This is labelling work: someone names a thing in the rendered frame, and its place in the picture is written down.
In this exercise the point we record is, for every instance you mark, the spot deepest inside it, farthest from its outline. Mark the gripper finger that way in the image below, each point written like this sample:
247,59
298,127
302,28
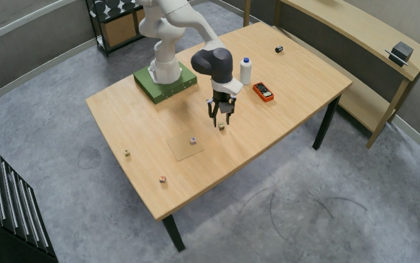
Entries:
233,99
215,110

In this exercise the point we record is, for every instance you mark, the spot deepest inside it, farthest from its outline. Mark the orange digital multimeter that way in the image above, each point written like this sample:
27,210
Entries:
263,92

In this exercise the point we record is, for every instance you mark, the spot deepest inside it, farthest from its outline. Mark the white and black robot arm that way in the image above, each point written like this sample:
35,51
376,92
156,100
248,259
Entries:
213,59

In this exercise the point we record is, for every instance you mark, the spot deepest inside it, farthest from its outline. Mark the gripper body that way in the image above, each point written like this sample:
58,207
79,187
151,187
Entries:
217,96

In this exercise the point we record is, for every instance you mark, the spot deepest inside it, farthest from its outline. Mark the white bottle with blue cap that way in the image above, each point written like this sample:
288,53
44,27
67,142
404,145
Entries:
245,71

